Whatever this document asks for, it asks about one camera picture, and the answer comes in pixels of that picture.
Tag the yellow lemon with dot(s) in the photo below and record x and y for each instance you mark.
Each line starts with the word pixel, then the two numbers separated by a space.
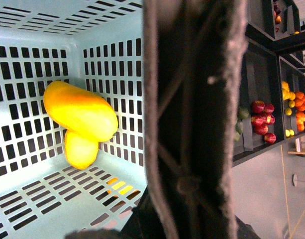
pixel 80 152

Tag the yellow mango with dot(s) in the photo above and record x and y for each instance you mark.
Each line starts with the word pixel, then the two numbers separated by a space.
pixel 80 111

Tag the light blue plastic basket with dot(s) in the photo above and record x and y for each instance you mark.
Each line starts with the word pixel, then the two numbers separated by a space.
pixel 95 45

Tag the orange and lemon pile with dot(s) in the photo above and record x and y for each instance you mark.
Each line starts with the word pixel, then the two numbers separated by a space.
pixel 294 107

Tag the green fruit pile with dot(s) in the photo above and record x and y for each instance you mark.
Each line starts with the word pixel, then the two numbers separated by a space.
pixel 242 115

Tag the red apple pile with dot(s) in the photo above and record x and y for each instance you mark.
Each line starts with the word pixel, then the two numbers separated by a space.
pixel 261 119

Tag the black fruit display shelf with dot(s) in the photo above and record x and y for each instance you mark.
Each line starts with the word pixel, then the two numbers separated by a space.
pixel 274 55

